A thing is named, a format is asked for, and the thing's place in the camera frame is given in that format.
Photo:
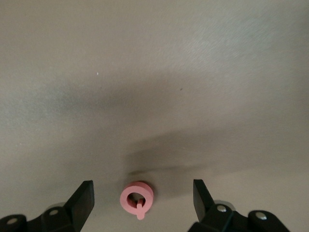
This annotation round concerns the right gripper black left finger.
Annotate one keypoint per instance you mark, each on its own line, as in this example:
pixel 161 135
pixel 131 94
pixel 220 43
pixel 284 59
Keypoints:
pixel 82 203

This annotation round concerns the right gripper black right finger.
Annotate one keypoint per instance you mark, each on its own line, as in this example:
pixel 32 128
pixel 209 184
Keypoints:
pixel 201 200

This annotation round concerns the pink foam letter Q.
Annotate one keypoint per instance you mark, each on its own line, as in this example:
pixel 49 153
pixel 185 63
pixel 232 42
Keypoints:
pixel 125 200

